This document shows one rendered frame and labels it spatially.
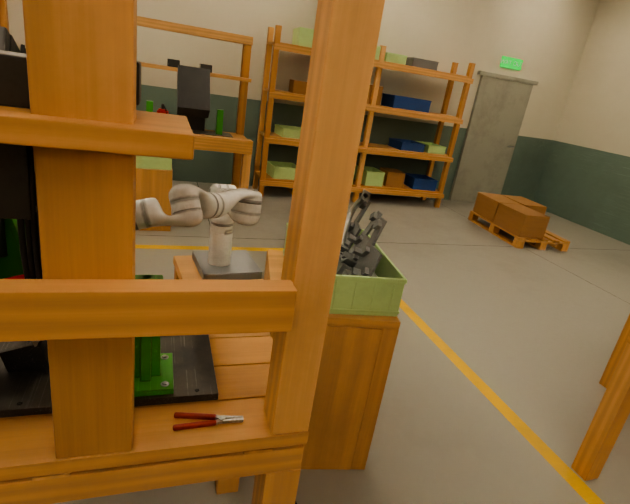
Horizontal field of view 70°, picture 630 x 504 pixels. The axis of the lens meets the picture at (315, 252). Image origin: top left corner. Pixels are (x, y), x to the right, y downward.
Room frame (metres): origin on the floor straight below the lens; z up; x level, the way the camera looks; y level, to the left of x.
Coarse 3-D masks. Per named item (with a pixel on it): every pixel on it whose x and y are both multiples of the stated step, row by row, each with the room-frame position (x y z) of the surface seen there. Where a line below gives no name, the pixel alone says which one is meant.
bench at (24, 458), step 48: (240, 336) 1.20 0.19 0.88; (240, 384) 0.98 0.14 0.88; (0, 432) 0.71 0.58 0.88; (48, 432) 0.73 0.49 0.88; (144, 432) 0.77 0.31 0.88; (192, 432) 0.79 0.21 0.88; (240, 432) 0.81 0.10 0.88; (0, 480) 0.63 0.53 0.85; (48, 480) 0.66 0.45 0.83; (96, 480) 0.69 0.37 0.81; (144, 480) 0.72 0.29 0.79; (192, 480) 0.76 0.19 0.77; (288, 480) 0.84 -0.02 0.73
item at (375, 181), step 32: (384, 64) 6.72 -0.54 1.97; (416, 64) 7.01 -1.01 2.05; (288, 96) 6.25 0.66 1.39; (384, 96) 7.22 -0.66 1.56; (448, 96) 7.67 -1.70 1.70; (288, 128) 6.77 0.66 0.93; (256, 160) 6.61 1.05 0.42; (448, 160) 7.21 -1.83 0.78; (384, 192) 6.86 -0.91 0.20; (416, 192) 7.06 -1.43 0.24
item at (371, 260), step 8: (376, 224) 1.79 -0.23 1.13; (384, 224) 1.79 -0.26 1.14; (376, 232) 1.80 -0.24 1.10; (376, 240) 1.79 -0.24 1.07; (360, 256) 1.82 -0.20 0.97; (368, 256) 1.76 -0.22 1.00; (376, 256) 1.70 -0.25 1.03; (360, 264) 1.78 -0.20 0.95; (368, 264) 1.73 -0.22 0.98; (376, 264) 1.68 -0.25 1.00; (344, 272) 1.75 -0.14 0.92
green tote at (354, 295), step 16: (384, 256) 1.92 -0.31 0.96; (384, 272) 1.88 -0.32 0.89; (400, 272) 1.74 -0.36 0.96; (336, 288) 1.61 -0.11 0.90; (352, 288) 1.63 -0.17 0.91; (368, 288) 1.64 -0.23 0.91; (384, 288) 1.66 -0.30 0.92; (400, 288) 1.67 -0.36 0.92; (336, 304) 1.61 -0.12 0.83; (352, 304) 1.62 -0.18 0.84; (368, 304) 1.64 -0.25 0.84; (384, 304) 1.66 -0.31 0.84
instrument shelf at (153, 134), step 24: (0, 120) 0.62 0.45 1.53; (24, 120) 0.63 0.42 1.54; (48, 120) 0.64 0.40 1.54; (72, 120) 0.66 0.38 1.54; (144, 120) 0.78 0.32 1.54; (168, 120) 0.83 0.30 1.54; (24, 144) 0.63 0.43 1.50; (48, 144) 0.64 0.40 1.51; (72, 144) 0.65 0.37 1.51; (96, 144) 0.66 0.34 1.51; (120, 144) 0.67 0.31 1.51; (144, 144) 0.68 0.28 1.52; (168, 144) 0.69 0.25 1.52; (192, 144) 0.71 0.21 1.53
